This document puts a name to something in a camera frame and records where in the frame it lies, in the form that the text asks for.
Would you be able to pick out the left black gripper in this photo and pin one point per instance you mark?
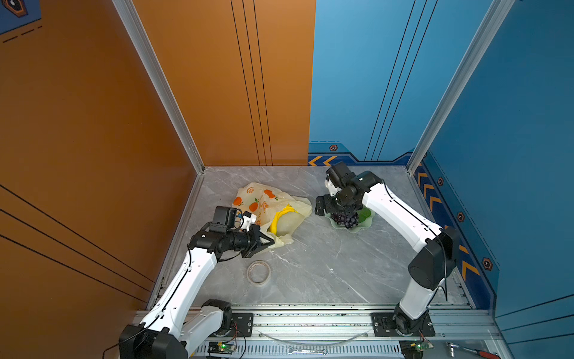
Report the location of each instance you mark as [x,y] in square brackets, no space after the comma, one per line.
[255,247]

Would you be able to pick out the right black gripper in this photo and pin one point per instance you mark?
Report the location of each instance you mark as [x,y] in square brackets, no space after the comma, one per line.
[326,199]

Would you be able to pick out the dark grape bunch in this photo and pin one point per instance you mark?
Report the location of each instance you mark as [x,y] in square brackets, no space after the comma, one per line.
[345,220]

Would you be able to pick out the cream plastic bag orange print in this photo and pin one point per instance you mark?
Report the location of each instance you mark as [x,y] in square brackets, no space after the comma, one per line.
[265,201]

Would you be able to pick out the yellow banana bunch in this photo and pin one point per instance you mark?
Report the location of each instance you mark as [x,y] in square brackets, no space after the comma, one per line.
[274,224]

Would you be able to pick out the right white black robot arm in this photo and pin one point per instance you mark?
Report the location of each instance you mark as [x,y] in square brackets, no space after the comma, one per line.
[436,247]

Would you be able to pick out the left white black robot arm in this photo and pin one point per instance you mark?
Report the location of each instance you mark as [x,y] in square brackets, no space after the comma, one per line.
[165,332]

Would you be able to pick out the pale green fruit plate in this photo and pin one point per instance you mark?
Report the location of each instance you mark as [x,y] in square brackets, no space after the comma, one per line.
[365,219]

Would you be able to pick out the clear tape roll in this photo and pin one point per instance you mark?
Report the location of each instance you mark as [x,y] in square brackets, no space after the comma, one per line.
[258,273]

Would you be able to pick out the left green circuit board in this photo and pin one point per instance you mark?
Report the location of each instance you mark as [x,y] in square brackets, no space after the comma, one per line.
[221,348]

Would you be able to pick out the green circuit board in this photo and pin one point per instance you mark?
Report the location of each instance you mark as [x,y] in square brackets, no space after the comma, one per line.
[221,348]
[415,350]

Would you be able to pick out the silver wrench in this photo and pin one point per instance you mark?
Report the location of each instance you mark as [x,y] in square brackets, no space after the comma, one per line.
[303,351]

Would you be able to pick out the right green circuit board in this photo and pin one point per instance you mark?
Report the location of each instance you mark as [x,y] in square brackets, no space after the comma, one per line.
[415,350]

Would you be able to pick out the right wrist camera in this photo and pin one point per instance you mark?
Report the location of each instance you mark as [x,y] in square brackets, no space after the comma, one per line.
[337,177]

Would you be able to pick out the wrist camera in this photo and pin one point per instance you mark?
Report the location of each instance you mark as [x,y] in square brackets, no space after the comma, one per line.
[337,177]
[230,218]

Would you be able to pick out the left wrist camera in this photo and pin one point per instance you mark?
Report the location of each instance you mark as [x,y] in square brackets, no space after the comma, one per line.
[230,218]

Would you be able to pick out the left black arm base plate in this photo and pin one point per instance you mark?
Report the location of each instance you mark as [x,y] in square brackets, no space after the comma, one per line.
[242,323]

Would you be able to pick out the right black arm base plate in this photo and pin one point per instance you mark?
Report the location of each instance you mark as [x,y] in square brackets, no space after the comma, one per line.
[383,324]

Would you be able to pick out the aluminium front rail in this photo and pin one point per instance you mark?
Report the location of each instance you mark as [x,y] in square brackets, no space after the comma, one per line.
[346,332]

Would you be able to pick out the red handled tool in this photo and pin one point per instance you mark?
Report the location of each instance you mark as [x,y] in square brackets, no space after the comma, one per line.
[452,348]

